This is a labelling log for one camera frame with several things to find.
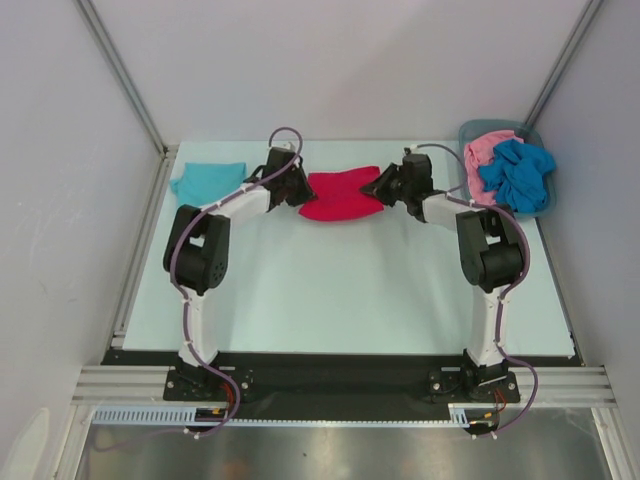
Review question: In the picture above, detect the pink t-shirt in basket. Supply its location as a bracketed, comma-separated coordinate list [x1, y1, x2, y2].
[463, 130, 523, 205]

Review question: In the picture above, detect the light blue cable duct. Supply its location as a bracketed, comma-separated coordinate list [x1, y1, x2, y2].
[93, 404, 497, 428]

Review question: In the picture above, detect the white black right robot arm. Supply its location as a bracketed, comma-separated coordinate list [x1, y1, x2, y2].
[360, 151, 530, 401]

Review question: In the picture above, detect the red t-shirt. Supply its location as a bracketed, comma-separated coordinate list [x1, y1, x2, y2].
[299, 166, 384, 222]

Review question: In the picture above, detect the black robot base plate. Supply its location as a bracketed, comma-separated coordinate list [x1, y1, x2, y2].
[101, 349, 581, 404]

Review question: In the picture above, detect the grey plastic laundry basket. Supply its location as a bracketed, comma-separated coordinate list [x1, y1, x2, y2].
[458, 119, 556, 218]

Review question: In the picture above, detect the aluminium frame post right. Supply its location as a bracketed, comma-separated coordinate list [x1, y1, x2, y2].
[524, 0, 608, 128]

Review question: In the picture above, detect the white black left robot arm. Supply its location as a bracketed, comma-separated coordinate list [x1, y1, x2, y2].
[163, 146, 316, 400]

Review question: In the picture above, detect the aluminium frame post left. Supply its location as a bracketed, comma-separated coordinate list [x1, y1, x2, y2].
[73, 0, 168, 156]

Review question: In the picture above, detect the aluminium frame rail front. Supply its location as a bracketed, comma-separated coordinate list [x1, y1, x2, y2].
[71, 366, 617, 408]

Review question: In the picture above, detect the dark blue t-shirt in basket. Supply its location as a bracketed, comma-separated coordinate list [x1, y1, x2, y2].
[479, 140, 556, 215]

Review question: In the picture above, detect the folded light blue t-shirt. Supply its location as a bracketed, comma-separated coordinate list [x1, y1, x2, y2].
[169, 163, 247, 207]

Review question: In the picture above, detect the aluminium frame post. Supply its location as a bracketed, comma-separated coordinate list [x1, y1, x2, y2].
[524, 0, 608, 128]
[73, 0, 168, 156]

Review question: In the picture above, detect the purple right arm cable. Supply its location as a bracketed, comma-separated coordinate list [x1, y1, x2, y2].
[407, 142, 540, 441]

